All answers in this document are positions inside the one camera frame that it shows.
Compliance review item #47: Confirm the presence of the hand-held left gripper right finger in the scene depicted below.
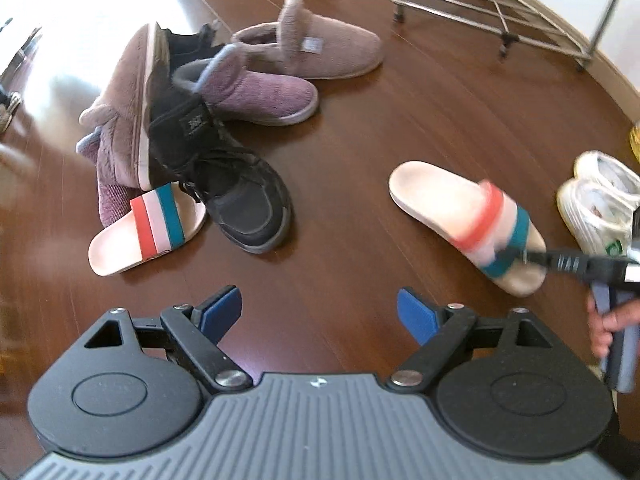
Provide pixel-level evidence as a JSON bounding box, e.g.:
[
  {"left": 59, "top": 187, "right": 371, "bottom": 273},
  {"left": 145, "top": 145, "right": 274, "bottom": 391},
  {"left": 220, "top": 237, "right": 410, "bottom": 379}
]
[{"left": 390, "top": 287, "right": 553, "bottom": 393}]

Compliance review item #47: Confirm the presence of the black lace-up sneaker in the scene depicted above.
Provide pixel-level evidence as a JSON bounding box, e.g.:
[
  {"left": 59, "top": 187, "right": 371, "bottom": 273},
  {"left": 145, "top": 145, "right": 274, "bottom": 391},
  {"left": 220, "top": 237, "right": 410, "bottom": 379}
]
[
  {"left": 147, "top": 87, "right": 293, "bottom": 255},
  {"left": 150, "top": 25, "right": 226, "bottom": 106}
]

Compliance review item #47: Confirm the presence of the person's right hand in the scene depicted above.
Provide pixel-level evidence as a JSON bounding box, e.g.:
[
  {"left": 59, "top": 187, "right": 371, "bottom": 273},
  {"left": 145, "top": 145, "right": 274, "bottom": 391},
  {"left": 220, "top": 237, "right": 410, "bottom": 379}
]
[{"left": 587, "top": 294, "right": 640, "bottom": 358}]

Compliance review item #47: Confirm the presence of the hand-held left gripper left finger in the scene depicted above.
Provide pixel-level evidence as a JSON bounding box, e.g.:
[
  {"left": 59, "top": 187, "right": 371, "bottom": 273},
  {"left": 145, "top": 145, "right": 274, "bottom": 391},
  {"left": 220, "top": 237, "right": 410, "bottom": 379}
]
[{"left": 84, "top": 285, "right": 253, "bottom": 393}]

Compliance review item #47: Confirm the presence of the taupe fleece slipper white label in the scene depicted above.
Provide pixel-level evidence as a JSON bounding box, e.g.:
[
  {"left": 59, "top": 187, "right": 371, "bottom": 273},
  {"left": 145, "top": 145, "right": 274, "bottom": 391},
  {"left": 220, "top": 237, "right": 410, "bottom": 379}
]
[{"left": 231, "top": 0, "right": 385, "bottom": 81}]

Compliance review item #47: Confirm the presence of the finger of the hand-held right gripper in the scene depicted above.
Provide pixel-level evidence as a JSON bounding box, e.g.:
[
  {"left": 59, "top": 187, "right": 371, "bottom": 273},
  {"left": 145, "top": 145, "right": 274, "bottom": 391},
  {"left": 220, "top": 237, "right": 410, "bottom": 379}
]
[{"left": 525, "top": 247, "right": 632, "bottom": 286}]

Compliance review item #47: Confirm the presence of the pink striped slide sandal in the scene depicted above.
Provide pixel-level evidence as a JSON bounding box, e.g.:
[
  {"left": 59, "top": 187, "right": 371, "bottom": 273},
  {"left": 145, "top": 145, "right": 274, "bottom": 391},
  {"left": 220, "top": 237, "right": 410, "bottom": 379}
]
[
  {"left": 88, "top": 182, "right": 208, "bottom": 277},
  {"left": 389, "top": 161, "right": 548, "bottom": 297}
]

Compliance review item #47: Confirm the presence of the purple knit ankle boot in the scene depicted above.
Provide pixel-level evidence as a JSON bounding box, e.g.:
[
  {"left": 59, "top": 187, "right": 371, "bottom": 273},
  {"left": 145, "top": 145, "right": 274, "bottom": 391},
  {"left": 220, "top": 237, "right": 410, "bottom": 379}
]
[
  {"left": 76, "top": 127, "right": 146, "bottom": 228},
  {"left": 172, "top": 44, "right": 320, "bottom": 127}
]

